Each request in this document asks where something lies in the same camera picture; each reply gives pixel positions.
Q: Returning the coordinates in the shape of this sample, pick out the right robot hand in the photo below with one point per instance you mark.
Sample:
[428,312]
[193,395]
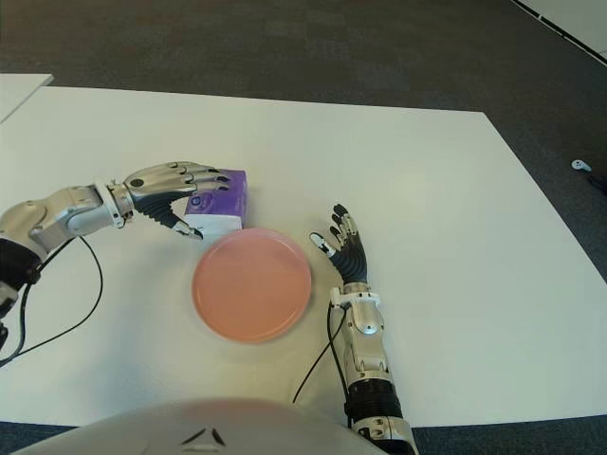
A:
[353,263]

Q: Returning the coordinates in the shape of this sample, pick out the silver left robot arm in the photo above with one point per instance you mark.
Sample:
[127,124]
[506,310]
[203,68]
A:
[61,213]

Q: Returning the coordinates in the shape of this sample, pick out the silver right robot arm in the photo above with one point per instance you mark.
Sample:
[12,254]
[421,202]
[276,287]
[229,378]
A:
[367,322]

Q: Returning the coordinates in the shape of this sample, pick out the silver robot torso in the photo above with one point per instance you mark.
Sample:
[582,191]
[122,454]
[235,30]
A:
[227,426]

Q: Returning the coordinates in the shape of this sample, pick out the pink round plate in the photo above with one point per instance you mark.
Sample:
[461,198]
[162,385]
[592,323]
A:
[251,289]

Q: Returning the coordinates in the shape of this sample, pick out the purple tissue paper pack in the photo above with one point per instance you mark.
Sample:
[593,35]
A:
[227,204]

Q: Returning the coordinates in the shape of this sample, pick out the small white floor object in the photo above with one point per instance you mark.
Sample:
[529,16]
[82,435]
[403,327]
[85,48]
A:
[578,164]

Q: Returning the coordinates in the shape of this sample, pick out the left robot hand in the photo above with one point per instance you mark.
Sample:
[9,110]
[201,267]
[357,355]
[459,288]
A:
[152,182]

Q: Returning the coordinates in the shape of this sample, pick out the white side table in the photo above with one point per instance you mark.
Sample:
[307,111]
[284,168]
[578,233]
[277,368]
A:
[16,90]

